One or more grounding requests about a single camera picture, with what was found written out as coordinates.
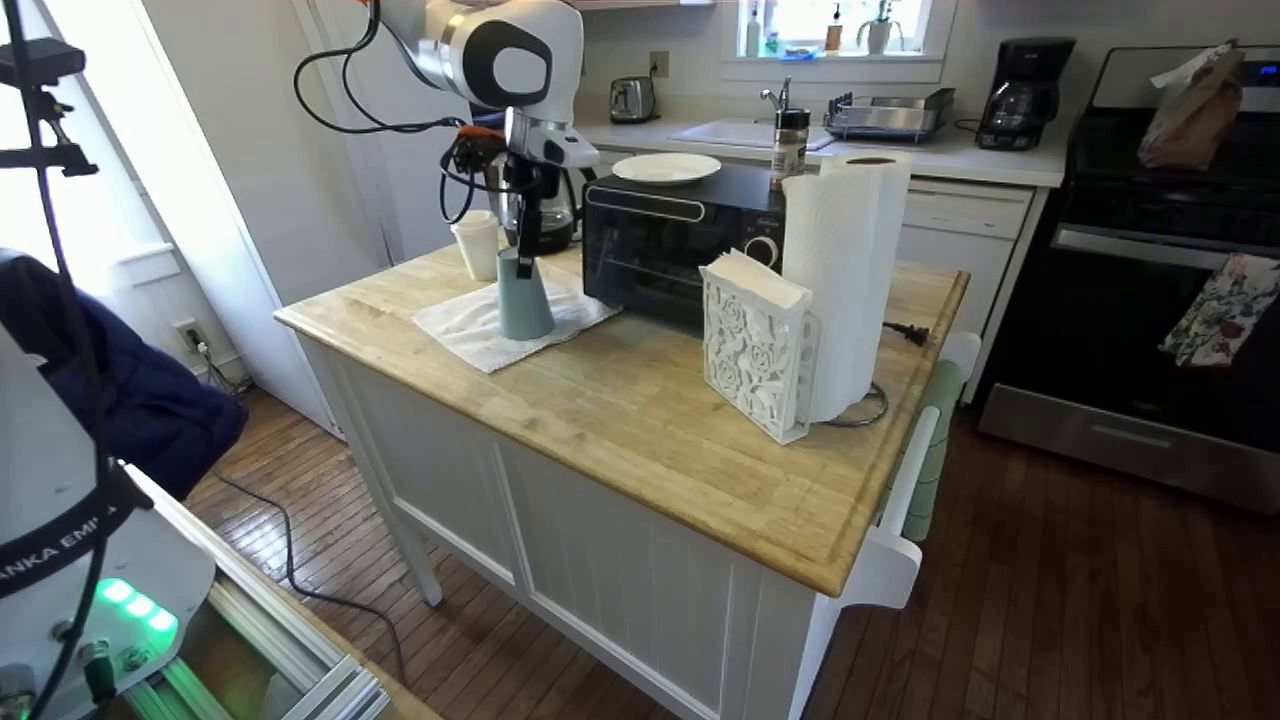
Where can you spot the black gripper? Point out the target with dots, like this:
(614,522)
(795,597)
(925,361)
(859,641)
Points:
(538,202)

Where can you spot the blue plastic cup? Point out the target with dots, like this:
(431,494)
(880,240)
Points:
(524,305)

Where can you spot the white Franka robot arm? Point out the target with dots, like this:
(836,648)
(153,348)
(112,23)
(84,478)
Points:
(522,54)

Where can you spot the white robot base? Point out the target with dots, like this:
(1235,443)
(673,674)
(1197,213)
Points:
(62,535)

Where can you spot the black glass electric kettle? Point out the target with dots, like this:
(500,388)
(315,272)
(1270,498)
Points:
(575,232)

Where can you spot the white stained paper towel sheet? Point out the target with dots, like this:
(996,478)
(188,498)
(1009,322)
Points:
(465,328)

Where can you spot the black toaster oven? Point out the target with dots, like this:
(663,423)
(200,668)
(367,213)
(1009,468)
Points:
(653,248)

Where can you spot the white round plate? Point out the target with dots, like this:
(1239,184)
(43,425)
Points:
(666,170)

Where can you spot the stainless steel toaster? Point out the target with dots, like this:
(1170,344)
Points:
(635,99)

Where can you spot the white kitchen sink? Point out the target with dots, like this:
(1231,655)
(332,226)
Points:
(729,135)

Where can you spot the white ornate napkin holder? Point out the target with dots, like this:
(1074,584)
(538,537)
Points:
(755,348)

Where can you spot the white wooden kitchen island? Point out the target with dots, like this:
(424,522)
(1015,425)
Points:
(603,535)

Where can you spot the pepper grinder bottle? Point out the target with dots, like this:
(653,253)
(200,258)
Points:
(788,138)

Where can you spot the chrome sink faucet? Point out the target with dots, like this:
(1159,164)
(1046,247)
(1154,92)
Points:
(773,99)

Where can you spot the white paper towel roll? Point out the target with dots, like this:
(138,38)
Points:
(840,280)

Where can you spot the clear soap bottle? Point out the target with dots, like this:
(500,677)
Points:
(755,29)

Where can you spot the blue sponge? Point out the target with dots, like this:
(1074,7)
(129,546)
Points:
(801,54)

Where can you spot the orange soap bottle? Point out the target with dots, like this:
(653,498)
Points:
(834,25)

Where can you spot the grey dish rack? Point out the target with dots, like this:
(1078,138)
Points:
(888,117)

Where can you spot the dark blue jacket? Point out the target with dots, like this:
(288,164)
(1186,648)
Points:
(123,381)

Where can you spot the green hanging towel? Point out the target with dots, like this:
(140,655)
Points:
(936,443)

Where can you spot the black coffee maker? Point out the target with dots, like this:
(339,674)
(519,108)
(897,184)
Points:
(1027,89)

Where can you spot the black kitchen stove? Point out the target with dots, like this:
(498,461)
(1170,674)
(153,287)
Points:
(1133,322)

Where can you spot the brown paper bag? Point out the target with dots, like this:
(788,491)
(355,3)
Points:
(1188,117)

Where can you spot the floral dish towel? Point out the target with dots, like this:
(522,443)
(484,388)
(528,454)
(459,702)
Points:
(1223,315)

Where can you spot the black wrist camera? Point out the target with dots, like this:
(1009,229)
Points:
(479,149)

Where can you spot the grey aluminium frame rail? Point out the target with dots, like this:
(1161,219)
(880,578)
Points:
(265,631)

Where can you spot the black camera stand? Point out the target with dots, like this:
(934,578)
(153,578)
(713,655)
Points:
(34,82)

